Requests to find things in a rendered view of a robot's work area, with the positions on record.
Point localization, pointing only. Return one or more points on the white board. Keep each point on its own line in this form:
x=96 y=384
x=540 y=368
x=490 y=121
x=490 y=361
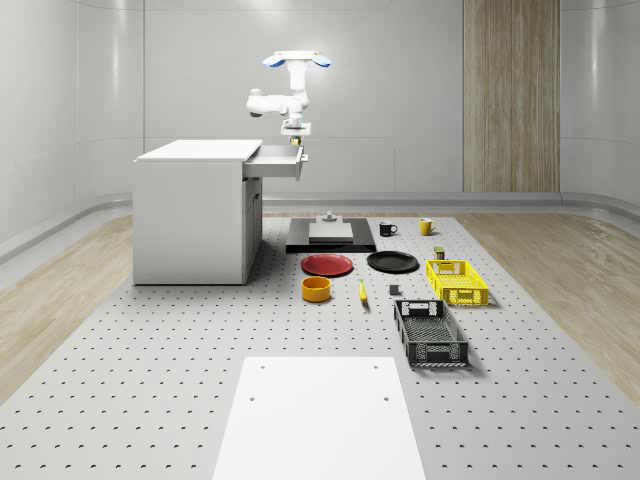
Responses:
x=320 y=425

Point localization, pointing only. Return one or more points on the black plate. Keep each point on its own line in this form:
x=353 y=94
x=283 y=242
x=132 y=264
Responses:
x=392 y=262

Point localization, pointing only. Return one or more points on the dark grey basket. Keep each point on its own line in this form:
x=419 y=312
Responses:
x=437 y=352

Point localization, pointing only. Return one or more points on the yellow mug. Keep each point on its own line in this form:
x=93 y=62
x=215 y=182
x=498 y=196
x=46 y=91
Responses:
x=426 y=228

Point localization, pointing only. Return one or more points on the white cabinet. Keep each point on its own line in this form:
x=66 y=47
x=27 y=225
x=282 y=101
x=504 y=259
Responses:
x=187 y=220

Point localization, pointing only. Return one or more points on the grey cube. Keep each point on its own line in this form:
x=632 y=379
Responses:
x=395 y=290

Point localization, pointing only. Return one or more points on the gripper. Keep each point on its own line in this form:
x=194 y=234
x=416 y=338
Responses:
x=296 y=128

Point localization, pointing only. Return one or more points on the white drawer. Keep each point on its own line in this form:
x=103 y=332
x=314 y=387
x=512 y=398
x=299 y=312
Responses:
x=272 y=167

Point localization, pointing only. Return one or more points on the red plate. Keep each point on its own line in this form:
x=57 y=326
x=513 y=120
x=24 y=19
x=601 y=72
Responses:
x=327 y=265

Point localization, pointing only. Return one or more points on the flat-sided can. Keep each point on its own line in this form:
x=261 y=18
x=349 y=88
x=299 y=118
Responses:
x=439 y=254

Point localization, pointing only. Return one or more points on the banana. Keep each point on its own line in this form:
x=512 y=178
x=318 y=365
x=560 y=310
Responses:
x=363 y=294

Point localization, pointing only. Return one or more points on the yellow bowl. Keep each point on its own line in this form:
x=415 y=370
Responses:
x=316 y=292

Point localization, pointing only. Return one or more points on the black mug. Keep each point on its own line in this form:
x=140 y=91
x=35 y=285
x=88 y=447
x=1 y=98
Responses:
x=386 y=230

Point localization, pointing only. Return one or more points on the yellow basket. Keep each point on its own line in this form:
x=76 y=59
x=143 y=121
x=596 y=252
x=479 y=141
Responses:
x=472 y=296

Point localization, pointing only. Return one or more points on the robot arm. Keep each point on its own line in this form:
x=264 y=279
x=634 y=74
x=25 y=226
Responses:
x=270 y=103

